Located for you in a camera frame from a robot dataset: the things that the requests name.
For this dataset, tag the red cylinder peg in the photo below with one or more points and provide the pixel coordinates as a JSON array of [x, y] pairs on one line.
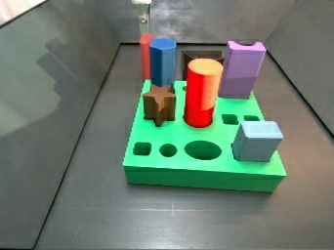
[[203, 80]]

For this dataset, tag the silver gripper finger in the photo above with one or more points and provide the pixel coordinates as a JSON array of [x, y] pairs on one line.
[[143, 7]]

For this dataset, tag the red square-circle peg object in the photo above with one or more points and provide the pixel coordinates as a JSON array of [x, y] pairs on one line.
[[144, 54]]

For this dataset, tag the purple notched block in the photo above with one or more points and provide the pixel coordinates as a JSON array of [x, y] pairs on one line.
[[240, 68]]

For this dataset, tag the green shape sorter board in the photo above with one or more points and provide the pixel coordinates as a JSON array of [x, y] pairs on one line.
[[176, 155]]

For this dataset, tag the blue hexagonal prism peg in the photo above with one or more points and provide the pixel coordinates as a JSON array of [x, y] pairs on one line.
[[162, 61]]

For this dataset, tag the light blue square block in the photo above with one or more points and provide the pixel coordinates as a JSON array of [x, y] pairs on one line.
[[256, 140]]

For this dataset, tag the brown star peg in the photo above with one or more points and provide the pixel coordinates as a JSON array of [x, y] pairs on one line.
[[159, 104]]

